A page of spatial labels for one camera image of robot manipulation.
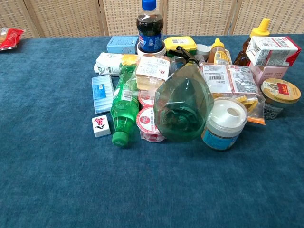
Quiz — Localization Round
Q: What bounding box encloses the woven rattan folding screen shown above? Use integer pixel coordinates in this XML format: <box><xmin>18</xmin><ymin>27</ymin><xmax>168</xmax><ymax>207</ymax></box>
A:
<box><xmin>0</xmin><ymin>0</ymin><xmax>304</xmax><ymax>39</ymax></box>

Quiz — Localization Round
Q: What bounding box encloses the white mahjong tile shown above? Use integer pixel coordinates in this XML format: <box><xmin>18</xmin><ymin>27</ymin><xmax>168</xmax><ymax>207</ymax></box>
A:
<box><xmin>92</xmin><ymin>114</ymin><xmax>112</xmax><ymax>138</ymax></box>

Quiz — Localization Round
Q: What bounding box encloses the pink cardboard box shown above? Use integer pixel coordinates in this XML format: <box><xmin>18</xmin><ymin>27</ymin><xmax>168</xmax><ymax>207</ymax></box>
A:
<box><xmin>249</xmin><ymin>64</ymin><xmax>289</xmax><ymax>90</ymax></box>

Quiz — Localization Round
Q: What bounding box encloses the jar with gold red lid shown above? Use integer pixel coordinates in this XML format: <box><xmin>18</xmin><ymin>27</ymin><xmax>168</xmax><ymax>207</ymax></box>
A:
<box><xmin>260</xmin><ymin>78</ymin><xmax>302</xmax><ymax>121</ymax></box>

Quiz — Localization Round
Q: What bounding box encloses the red white milk carton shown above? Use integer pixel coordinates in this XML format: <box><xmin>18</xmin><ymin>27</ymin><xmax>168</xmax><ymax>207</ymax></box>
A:
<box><xmin>245</xmin><ymin>36</ymin><xmax>302</xmax><ymax>67</ymax></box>

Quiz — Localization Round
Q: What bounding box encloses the grey white round cap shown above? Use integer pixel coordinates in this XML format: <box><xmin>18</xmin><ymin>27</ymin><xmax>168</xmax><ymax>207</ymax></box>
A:
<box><xmin>196</xmin><ymin>44</ymin><xmax>212</xmax><ymax>61</ymax></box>

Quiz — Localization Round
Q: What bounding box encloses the light blue carton box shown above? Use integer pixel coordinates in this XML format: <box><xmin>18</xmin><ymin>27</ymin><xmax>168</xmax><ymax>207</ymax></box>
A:
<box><xmin>106</xmin><ymin>36</ymin><xmax>140</xmax><ymax>55</ymax></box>

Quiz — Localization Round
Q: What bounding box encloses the white lidded jar blue label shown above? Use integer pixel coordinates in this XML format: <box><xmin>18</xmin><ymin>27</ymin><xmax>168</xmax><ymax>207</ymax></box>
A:
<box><xmin>201</xmin><ymin>96</ymin><xmax>248</xmax><ymax>152</ymax></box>

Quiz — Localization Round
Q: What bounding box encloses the blue velvet tablecloth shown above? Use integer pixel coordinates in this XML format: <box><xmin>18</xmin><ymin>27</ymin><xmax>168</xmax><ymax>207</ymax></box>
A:
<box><xmin>0</xmin><ymin>34</ymin><xmax>304</xmax><ymax>228</ymax></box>

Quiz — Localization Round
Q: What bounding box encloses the clear packet of crackers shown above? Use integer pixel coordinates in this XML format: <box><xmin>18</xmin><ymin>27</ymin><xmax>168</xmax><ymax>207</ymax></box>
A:
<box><xmin>133</xmin><ymin>56</ymin><xmax>176</xmax><ymax>93</ymax></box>

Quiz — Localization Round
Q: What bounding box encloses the clear bag of yellow snacks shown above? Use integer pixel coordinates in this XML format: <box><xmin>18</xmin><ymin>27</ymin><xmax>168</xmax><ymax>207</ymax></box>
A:
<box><xmin>199</xmin><ymin>62</ymin><xmax>266</xmax><ymax>126</ymax></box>

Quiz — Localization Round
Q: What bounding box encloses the large honey bottle yellow cap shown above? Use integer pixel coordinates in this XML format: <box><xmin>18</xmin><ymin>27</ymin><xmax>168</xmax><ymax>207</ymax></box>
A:
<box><xmin>233</xmin><ymin>18</ymin><xmax>271</xmax><ymax>67</ymax></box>

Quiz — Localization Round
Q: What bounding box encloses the green soda bottle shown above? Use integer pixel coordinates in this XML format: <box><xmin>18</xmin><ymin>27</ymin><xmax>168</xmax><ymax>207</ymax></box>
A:
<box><xmin>110</xmin><ymin>62</ymin><xmax>140</xmax><ymax>148</ymax></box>

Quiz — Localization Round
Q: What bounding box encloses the green spray bottle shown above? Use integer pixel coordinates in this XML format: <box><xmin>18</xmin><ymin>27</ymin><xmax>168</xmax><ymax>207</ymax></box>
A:
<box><xmin>153</xmin><ymin>45</ymin><xmax>215</xmax><ymax>143</ymax></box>

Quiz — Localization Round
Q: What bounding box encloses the yellow lidded green container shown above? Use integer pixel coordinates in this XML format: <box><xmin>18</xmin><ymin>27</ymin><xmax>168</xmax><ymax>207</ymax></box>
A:
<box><xmin>164</xmin><ymin>36</ymin><xmax>198</xmax><ymax>57</ymax></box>

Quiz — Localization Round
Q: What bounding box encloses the red and white sealed cup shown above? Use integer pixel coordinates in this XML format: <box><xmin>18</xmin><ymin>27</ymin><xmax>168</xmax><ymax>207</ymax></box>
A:
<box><xmin>137</xmin><ymin>91</ymin><xmax>156</xmax><ymax>107</ymax></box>
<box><xmin>135</xmin><ymin>106</ymin><xmax>167</xmax><ymax>143</ymax></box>

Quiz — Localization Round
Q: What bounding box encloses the small amber yellow-cap bottle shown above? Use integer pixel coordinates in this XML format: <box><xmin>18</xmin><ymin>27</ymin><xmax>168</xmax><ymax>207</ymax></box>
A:
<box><xmin>207</xmin><ymin>38</ymin><xmax>233</xmax><ymax>66</ymax></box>

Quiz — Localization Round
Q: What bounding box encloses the red snack packet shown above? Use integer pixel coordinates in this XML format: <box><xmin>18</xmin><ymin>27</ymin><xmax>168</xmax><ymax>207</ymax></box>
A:
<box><xmin>0</xmin><ymin>27</ymin><xmax>25</xmax><ymax>51</ymax></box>

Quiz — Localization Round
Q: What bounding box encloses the cola bottle with blue cap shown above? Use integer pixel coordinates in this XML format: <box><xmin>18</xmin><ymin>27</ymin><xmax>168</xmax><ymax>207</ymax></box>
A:
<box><xmin>136</xmin><ymin>0</ymin><xmax>164</xmax><ymax>54</ymax></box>

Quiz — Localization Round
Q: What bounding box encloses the blue tissue packet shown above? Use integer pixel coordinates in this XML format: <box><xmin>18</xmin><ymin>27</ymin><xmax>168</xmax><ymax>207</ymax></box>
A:
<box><xmin>91</xmin><ymin>74</ymin><xmax>115</xmax><ymax>115</ymax></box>

